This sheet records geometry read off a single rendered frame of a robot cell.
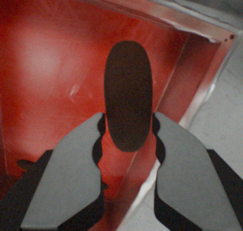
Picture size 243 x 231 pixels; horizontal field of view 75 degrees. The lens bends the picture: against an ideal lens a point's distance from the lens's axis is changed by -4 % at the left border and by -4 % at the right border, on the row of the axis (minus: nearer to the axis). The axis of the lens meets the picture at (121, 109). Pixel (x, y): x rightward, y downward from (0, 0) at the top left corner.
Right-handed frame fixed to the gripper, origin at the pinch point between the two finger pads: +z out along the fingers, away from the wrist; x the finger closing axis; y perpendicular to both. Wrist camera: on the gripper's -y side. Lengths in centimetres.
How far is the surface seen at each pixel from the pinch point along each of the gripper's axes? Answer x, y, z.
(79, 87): -8.5, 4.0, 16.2
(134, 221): 1, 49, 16
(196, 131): 13.4, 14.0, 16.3
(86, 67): -6.8, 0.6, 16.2
